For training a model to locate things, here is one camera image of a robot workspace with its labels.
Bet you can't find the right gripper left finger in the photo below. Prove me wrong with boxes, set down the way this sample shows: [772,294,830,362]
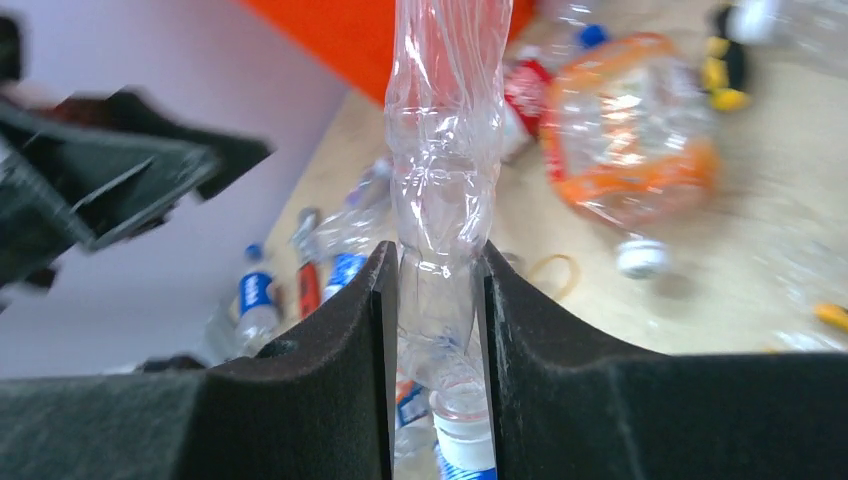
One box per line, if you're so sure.
[1,241,397,479]

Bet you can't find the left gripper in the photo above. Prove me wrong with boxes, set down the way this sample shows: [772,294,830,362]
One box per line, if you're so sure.
[1,16,272,291]

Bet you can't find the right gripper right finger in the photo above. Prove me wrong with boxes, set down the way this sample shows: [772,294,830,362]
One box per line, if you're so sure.
[479,244,847,479]

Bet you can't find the large orange label bottle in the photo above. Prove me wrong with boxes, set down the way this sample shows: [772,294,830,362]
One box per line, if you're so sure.
[540,32,721,279]

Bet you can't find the clear bottle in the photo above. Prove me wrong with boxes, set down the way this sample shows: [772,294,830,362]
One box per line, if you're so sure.
[384,0,515,475]
[727,0,847,78]

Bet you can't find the orange plastic bin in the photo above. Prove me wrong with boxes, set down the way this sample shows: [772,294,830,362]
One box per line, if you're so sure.
[246,1,535,105]

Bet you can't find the white orange label bottle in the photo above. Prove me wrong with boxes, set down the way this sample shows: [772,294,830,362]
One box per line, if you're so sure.
[393,372,439,480]

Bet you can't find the blue label bottle standing cap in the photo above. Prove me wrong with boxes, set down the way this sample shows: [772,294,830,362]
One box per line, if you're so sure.
[314,198,391,302]

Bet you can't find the purple label bottle upper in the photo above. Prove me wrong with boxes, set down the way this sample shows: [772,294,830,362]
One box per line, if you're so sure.
[344,156,393,213]

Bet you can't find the yellow black pliers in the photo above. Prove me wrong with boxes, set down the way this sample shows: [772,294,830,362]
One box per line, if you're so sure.
[813,303,848,332]

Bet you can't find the red label Nongfu bottle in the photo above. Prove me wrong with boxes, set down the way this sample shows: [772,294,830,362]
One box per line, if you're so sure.
[502,24,609,162]

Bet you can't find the black yellow short screwdriver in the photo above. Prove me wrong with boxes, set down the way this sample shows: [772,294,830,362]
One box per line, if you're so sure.
[700,1,750,112]

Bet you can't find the clear bottle by pipe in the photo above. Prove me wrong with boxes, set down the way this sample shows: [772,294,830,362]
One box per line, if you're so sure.
[727,0,847,78]

